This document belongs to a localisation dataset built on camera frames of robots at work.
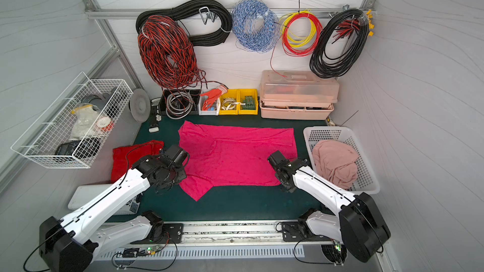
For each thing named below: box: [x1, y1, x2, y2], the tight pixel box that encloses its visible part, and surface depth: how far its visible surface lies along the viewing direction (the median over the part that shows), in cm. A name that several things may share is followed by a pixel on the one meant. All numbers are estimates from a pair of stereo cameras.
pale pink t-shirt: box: [312, 139, 360, 190], surface depth 91 cm
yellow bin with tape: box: [219, 88, 239, 116], surface depth 117 cm
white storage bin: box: [197, 95, 220, 116], surface depth 113 cm
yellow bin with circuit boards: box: [238, 88, 260, 116], surface depth 114 cm
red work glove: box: [199, 84, 229, 111], surface depth 117 cm
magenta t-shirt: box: [178, 120, 299, 202], surface depth 101 cm
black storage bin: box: [159, 88, 202, 116], surface depth 113 cm
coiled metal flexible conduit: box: [165, 91, 193, 120], surface depth 113 cm
